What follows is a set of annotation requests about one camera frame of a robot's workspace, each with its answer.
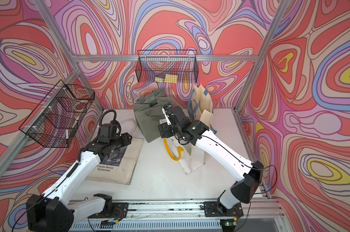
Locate cream canvas tote bag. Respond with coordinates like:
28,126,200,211
85,137,144,185

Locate white bag yellow handles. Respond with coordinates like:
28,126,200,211
163,136,206,175

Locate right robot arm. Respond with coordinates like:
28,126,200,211
158,106,265,216

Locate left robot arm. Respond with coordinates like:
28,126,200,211
26,116,133,232

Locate olive green fabric bag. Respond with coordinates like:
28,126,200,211
133,88,173,143

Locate yellow sticky notes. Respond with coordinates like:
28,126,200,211
155,74,178,83

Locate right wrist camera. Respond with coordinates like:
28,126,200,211
162,105,175,126

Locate beige bag blue handles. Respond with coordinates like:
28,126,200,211
187,85,213,128

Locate black wire basket back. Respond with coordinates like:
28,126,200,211
135,49,199,84

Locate black wire basket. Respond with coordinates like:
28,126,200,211
135,49,199,84
19,80,95,148

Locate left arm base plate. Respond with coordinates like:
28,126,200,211
88,202,129,219

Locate black wire basket left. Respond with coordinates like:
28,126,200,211
19,80,95,148

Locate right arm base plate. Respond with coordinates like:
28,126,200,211
200,201,244,218

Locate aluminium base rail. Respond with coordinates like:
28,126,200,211
60,198,293,232

